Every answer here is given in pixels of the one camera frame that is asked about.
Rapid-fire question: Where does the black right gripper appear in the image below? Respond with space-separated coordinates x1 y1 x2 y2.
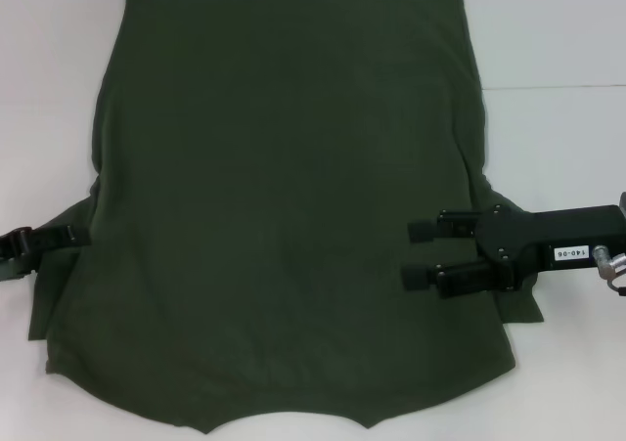
400 203 621 300

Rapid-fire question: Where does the dark green shirt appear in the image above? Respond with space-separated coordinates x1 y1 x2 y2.
26 0 545 430

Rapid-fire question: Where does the right gripper cable with plug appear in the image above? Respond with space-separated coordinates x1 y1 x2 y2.
591 246 626 296

